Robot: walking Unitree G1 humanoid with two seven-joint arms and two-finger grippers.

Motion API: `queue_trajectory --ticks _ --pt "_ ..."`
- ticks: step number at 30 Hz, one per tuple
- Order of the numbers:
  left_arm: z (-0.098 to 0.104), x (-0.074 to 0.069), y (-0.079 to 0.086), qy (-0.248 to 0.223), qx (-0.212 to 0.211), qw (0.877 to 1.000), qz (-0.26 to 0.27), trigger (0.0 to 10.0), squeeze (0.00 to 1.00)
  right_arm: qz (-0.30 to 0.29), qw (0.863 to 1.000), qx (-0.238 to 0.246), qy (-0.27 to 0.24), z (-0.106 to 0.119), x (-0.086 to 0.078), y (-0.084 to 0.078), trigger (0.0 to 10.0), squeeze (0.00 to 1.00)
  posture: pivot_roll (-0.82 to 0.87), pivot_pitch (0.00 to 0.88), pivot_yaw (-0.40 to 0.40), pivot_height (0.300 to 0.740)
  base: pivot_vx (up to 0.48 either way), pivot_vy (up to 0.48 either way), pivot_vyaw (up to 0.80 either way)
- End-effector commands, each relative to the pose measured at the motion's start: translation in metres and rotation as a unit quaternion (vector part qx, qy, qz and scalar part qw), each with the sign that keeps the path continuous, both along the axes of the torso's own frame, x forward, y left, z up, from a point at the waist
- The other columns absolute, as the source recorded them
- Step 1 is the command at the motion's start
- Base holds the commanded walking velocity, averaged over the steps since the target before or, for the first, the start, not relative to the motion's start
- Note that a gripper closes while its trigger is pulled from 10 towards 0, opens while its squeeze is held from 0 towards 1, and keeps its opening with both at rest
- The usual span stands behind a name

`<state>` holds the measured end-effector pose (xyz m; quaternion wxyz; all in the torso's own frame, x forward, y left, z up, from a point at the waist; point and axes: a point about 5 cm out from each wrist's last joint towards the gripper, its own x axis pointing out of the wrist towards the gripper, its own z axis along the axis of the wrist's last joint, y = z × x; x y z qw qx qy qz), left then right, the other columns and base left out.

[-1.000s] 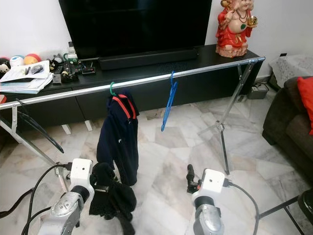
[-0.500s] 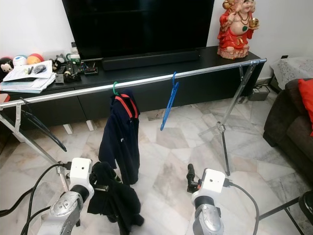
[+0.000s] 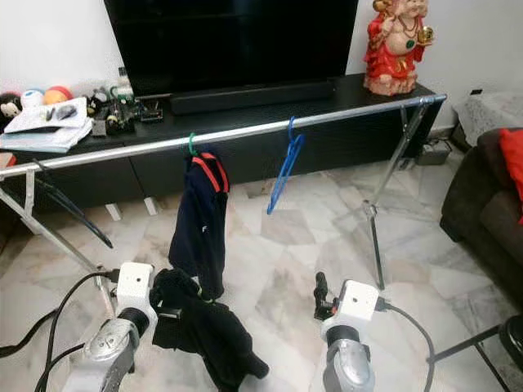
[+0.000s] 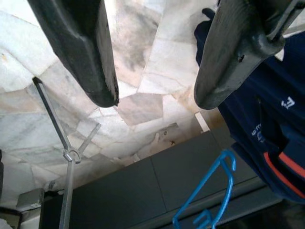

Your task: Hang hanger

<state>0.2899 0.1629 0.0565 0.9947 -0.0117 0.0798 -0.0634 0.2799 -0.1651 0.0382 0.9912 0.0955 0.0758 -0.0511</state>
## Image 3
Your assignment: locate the white blue ball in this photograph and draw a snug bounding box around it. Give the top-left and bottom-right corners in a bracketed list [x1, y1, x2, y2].
[20, 88, 46, 109]

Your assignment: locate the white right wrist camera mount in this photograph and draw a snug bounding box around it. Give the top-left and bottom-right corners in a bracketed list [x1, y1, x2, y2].
[321, 279, 381, 344]

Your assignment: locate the navy blue t-shirt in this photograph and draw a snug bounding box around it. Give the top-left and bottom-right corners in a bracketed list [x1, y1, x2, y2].
[168, 147, 230, 301]

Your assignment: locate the dark brown sofa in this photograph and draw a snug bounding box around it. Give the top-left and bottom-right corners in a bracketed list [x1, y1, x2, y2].
[440, 127, 523, 310]

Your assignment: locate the small clear bottle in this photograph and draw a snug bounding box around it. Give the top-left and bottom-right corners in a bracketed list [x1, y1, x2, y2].
[116, 67, 134, 99]

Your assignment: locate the black white plush toy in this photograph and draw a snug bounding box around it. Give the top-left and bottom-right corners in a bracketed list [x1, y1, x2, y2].
[0, 91, 24, 119]

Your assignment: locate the black metal frame chair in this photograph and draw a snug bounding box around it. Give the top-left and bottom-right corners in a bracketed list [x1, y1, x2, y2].
[429, 314, 523, 391]

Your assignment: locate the blue plastic hanger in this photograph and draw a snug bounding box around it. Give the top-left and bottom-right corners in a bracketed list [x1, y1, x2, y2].
[266, 116, 305, 216]

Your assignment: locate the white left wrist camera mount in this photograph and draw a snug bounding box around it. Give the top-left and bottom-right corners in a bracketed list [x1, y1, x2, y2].
[116, 261, 158, 336]

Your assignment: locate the silver clothes drying rack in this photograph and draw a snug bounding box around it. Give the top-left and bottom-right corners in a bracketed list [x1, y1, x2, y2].
[0, 93, 448, 321]

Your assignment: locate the large black television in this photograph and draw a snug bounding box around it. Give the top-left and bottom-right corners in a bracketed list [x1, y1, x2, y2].
[105, 0, 359, 95]

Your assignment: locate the white magazine stack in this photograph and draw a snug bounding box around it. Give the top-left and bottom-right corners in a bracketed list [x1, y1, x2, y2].
[0, 96, 92, 154]

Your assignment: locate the black wire hanger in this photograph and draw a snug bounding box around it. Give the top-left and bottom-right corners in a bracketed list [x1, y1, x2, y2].
[35, 159, 114, 249]

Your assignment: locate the black gadget cluster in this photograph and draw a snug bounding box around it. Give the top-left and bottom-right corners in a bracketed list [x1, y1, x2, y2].
[90, 88, 141, 136]

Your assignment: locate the small black tray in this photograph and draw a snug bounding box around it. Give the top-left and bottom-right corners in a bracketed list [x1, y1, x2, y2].
[139, 94, 166, 123]

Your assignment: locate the plain black garment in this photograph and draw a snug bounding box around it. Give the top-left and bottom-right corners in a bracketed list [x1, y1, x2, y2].
[152, 267, 270, 391]

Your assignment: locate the black soundbar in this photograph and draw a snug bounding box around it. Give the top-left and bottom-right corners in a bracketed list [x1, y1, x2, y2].
[169, 78, 336, 115]

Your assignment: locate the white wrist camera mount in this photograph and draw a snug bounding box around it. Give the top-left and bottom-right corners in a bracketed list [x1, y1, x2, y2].
[116, 261, 158, 336]
[321, 279, 381, 344]

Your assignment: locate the red laughing buddha statue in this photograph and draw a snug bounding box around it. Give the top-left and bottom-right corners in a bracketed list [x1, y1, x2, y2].
[362, 0, 436, 97]

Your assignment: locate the long black tv cabinet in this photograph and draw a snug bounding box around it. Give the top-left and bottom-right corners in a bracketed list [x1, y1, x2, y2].
[0, 73, 438, 209]

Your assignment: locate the red cushion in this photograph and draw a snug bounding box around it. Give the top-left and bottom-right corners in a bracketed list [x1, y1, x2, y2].
[498, 128, 523, 225]

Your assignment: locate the orange ball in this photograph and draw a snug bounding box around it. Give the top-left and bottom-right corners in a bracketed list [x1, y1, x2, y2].
[43, 85, 74, 105]

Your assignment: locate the white lace cloth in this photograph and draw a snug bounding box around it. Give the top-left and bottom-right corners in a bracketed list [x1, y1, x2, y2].
[454, 90, 523, 148]

